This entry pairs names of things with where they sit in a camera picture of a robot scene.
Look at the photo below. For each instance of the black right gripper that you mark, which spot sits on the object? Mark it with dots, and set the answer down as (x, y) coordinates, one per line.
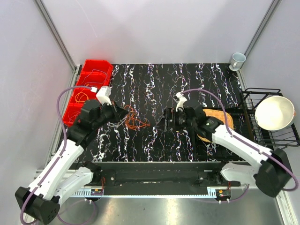
(170, 113)

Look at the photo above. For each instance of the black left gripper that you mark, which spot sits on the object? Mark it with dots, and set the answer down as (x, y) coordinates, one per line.
(118, 112)

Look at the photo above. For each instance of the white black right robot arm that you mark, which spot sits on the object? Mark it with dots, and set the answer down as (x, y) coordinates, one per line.
(268, 169)

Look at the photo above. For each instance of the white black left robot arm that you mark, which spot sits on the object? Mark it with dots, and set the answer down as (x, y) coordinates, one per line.
(45, 195)

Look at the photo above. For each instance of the red storage bin row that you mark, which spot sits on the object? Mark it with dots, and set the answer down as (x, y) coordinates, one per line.
(94, 73)

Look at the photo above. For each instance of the woven bamboo tray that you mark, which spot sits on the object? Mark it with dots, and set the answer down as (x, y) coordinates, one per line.
(217, 116)

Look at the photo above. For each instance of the white mug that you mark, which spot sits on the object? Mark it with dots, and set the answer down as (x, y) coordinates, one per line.
(237, 61)

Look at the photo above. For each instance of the white bowl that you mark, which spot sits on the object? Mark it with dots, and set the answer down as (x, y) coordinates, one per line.
(275, 113)

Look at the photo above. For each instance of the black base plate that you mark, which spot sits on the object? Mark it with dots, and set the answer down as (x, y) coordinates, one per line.
(206, 174)

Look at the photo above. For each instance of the black wire dish rack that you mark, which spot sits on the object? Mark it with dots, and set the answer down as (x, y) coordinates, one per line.
(283, 138)

